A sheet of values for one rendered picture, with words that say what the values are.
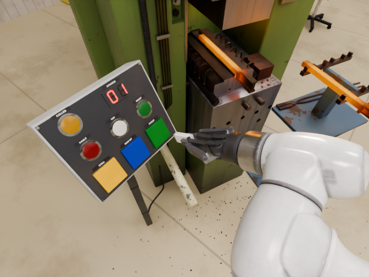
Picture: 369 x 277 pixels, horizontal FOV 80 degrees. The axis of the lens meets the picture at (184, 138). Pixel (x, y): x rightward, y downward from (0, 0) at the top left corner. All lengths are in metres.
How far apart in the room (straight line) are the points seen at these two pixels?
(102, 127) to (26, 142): 1.80
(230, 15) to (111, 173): 0.62
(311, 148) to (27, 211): 1.89
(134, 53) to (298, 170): 0.69
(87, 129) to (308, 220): 0.52
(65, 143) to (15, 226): 1.44
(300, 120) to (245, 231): 1.02
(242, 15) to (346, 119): 0.86
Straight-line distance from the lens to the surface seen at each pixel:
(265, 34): 1.21
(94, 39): 1.33
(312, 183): 0.39
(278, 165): 0.40
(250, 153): 0.45
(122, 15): 0.82
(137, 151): 0.69
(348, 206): 2.07
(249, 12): 0.88
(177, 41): 0.93
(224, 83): 0.99
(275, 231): 0.36
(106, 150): 0.66
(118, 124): 0.66
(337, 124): 1.41
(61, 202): 1.92
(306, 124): 1.32
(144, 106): 0.70
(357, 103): 1.11
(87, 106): 0.63
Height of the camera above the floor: 1.58
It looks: 53 degrees down
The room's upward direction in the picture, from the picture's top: straight up
